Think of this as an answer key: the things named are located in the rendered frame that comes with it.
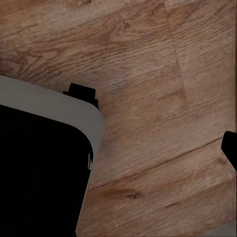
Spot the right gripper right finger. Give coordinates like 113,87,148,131
221,131,237,171

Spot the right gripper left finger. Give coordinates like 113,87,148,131
0,131,26,190

